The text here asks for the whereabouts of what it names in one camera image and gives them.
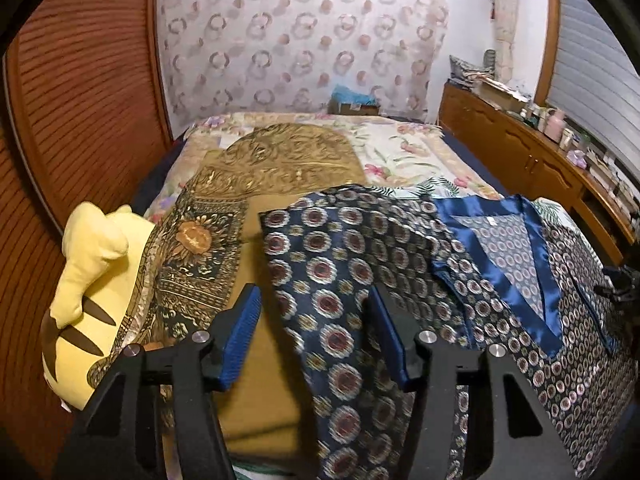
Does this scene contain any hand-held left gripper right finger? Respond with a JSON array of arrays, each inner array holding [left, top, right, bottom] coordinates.
[[367, 284, 576, 480]]

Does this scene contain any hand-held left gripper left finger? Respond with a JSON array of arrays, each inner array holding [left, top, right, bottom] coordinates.
[[52, 284, 263, 480]]

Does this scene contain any navy floral-print satin shirt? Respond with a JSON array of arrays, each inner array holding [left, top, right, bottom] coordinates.
[[257, 185, 640, 480]]

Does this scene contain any yellow plush toy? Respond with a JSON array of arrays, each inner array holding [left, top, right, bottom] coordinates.
[[42, 202, 156, 413]]

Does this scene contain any golden brown patterned blanket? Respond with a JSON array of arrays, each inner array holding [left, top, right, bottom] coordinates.
[[87, 122, 368, 466]]

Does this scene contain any wooden cabinet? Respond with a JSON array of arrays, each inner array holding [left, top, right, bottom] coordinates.
[[439, 82, 640, 266]]

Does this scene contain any pink thermos bottle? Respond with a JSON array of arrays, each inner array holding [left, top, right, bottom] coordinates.
[[544, 107, 566, 142]]

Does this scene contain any floral bed sheet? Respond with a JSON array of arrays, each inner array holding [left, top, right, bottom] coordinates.
[[145, 112, 506, 221]]

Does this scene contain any grey window blind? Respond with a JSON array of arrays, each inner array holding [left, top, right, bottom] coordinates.
[[545, 0, 640, 181]]

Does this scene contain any open cardboard box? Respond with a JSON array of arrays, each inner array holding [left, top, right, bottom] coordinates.
[[472, 77, 528, 111]]

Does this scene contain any cardboard box with blue cloth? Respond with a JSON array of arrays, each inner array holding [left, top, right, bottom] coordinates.
[[327, 85, 381, 117]]

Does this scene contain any folded patterned cushion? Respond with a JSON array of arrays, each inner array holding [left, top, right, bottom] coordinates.
[[447, 55, 488, 86]]

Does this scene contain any beige lace curtain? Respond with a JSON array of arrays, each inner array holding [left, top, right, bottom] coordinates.
[[492, 0, 521, 81]]

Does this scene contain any circle-patterned sheer curtain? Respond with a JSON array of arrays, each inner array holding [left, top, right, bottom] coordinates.
[[157, 0, 448, 123]]

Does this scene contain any wooden window frame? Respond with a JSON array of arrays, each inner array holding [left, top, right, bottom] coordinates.
[[532, 0, 561, 106]]

